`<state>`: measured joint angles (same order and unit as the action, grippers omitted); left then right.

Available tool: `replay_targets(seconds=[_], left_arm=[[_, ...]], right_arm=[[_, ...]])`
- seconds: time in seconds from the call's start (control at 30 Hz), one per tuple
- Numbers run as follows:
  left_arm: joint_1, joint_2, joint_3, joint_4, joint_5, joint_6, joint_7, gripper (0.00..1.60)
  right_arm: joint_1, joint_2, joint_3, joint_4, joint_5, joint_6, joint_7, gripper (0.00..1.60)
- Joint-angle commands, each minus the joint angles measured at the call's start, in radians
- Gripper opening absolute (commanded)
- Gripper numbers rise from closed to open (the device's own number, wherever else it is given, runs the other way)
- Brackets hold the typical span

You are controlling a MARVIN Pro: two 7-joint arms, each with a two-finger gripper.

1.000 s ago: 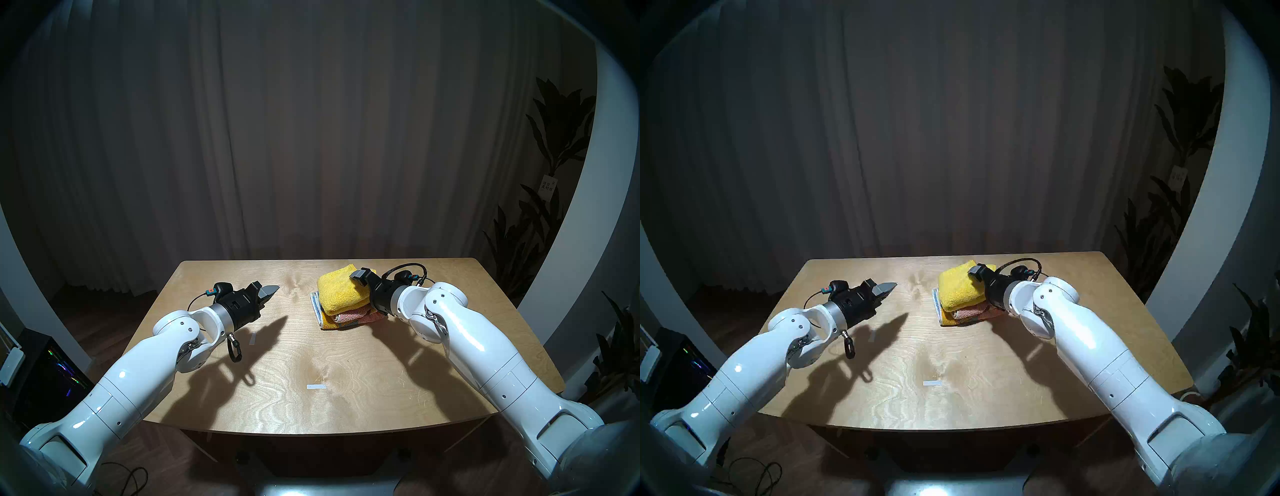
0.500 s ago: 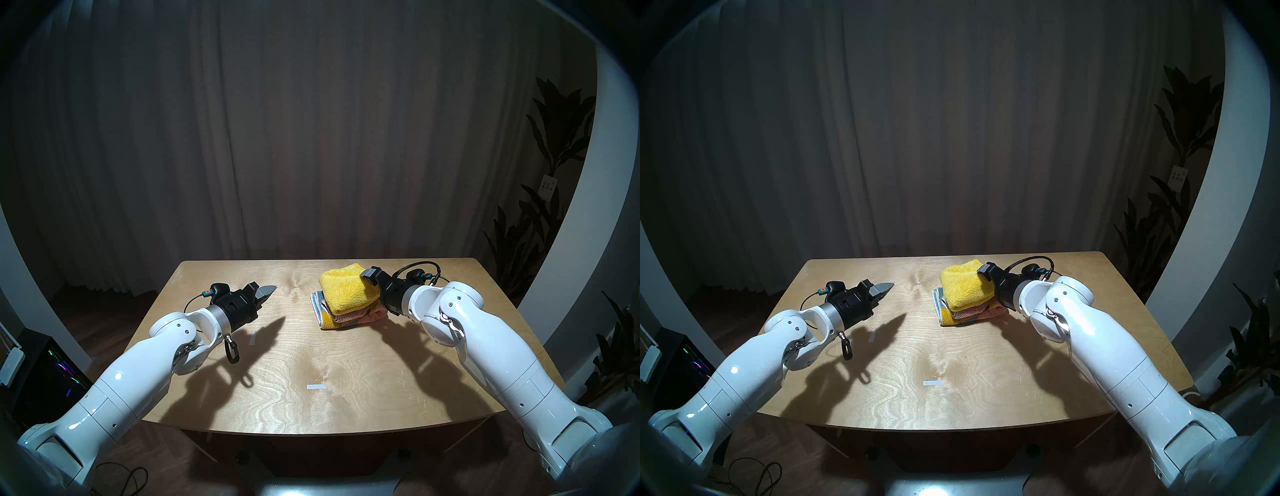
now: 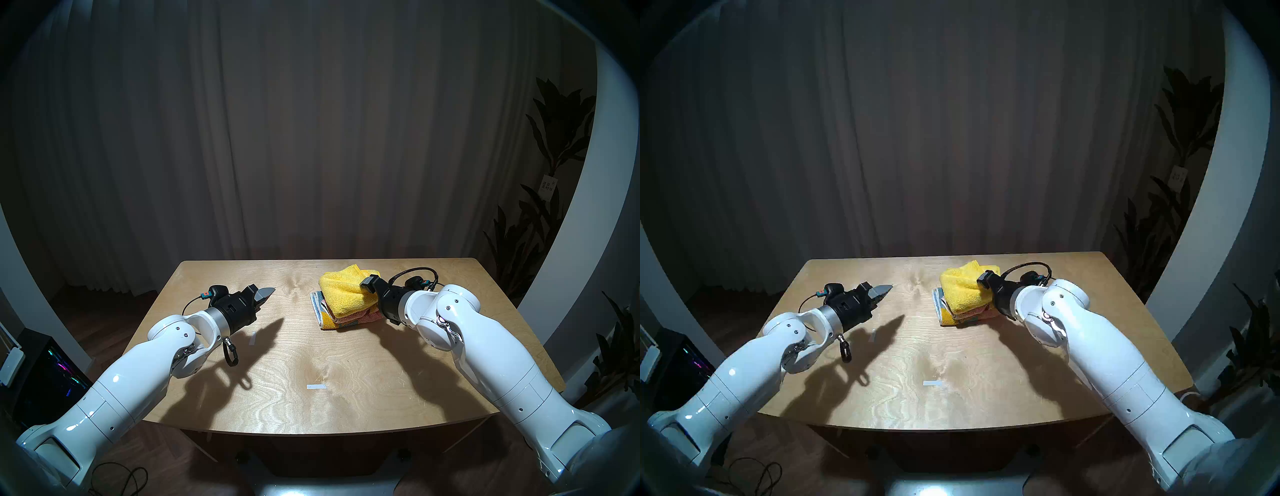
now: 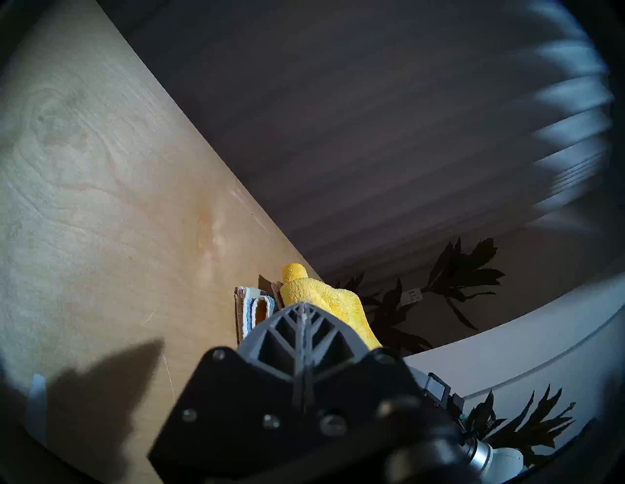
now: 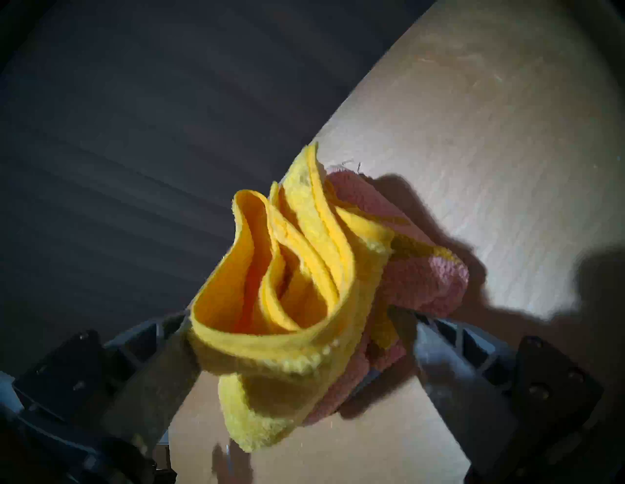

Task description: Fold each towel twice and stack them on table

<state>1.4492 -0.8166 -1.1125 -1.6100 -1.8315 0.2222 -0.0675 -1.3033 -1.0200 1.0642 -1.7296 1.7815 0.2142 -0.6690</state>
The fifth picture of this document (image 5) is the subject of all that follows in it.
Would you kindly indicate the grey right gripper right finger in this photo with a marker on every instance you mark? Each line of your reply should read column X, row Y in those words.
column 488, row 390

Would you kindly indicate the yellow terry towel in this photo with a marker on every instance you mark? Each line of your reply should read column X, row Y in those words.
column 293, row 302

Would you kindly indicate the pink blue sunflower towel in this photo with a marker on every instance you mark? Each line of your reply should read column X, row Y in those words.
column 405, row 273

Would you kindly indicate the grey pleated curtain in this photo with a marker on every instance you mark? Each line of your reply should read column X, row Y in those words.
column 146, row 146

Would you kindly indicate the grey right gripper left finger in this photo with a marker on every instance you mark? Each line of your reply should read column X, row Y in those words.
column 122, row 385

